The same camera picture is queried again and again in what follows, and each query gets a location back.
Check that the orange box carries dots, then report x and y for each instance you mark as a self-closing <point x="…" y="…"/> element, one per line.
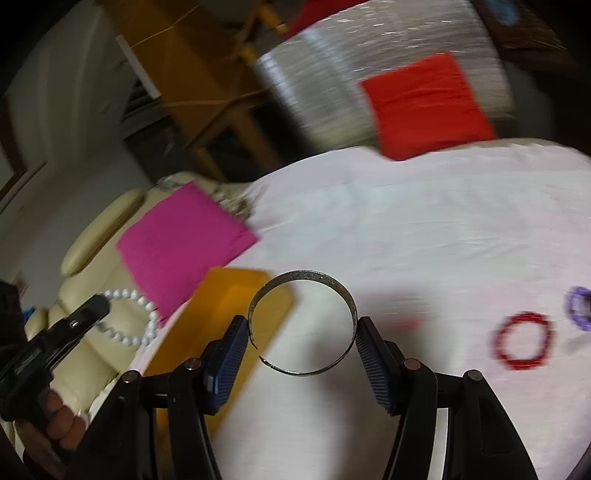
<point x="226" y="290"/>

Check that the white blanket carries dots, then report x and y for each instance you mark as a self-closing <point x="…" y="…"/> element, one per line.
<point x="415" y="230"/>

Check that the patterned cloth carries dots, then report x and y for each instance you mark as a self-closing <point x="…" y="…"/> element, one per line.
<point x="235" y="203"/>

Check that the metal bangle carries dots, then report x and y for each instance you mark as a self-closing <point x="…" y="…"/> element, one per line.
<point x="300" y="275"/>

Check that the cream leather sofa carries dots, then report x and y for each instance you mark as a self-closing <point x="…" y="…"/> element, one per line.
<point x="92" y="240"/>

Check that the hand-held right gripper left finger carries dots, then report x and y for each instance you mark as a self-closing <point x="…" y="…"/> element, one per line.
<point x="226" y="364"/>

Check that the wooden pillar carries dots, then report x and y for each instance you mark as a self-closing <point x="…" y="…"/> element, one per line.
<point x="184" y="60"/>

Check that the person's left hand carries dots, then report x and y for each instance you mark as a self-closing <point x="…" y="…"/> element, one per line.
<point x="57" y="427"/>

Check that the silver insulation sheet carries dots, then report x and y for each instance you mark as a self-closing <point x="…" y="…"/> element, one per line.
<point x="332" y="74"/>

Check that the red cloth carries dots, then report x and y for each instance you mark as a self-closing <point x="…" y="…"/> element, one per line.
<point x="318" y="11"/>

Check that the red pillow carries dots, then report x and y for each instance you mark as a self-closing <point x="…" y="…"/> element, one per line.
<point x="425" y="106"/>

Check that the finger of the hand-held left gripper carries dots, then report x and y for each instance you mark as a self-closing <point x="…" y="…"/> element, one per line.
<point x="78" y="321"/>

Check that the pink pillow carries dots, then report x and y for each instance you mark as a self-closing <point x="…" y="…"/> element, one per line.
<point x="184" y="244"/>

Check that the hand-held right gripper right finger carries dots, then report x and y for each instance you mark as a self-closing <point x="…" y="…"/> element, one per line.
<point x="376" y="369"/>

